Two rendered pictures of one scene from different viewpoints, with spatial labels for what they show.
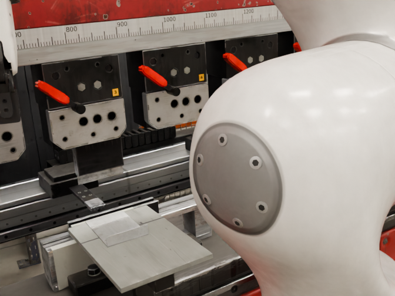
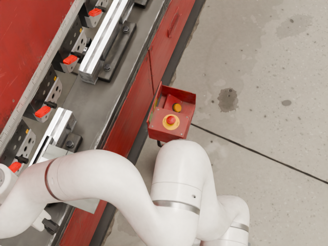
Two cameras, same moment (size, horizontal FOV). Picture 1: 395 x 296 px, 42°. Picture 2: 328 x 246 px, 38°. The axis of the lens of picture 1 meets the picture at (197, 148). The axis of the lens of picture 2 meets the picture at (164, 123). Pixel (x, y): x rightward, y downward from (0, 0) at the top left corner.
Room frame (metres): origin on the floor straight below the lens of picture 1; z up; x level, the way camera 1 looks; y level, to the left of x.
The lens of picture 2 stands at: (0.23, 0.13, 2.64)
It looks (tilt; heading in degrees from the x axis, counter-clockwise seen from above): 66 degrees down; 326
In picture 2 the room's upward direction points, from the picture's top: 5 degrees counter-clockwise
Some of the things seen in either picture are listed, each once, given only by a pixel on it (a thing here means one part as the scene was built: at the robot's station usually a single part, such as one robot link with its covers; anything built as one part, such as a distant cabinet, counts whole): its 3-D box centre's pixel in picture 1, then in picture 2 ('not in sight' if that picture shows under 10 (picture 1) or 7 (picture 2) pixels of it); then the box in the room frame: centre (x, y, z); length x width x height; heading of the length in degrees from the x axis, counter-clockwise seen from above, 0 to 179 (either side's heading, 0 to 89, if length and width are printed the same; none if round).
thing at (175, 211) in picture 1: (131, 238); (46, 157); (1.02, 0.16, 0.92); 0.39 x 0.06 x 0.10; 121
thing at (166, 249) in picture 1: (136, 242); (71, 177); (0.87, 0.13, 1.00); 0.26 x 0.18 x 0.01; 31
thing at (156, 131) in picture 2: not in sight; (172, 114); (0.93, -0.38, 0.75); 0.20 x 0.16 x 0.18; 125
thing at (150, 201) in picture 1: (114, 217); (37, 160); (1.01, 0.19, 0.99); 0.20 x 0.03 x 0.03; 121
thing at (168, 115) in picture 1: (168, 83); (36, 91); (1.08, 0.05, 1.26); 0.15 x 0.09 x 0.17; 121
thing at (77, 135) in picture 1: (79, 98); (8, 145); (0.98, 0.23, 1.26); 0.15 x 0.09 x 0.17; 121
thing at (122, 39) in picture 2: not in sight; (117, 51); (1.26, -0.34, 0.89); 0.30 x 0.05 x 0.03; 121
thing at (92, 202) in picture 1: (77, 186); not in sight; (1.14, 0.29, 1.01); 0.26 x 0.12 x 0.05; 31
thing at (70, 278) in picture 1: (139, 263); (59, 168); (0.97, 0.14, 0.89); 0.30 x 0.05 x 0.03; 121
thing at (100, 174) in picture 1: (98, 157); not in sight; (1.00, 0.21, 1.13); 0.10 x 0.02 x 0.10; 121
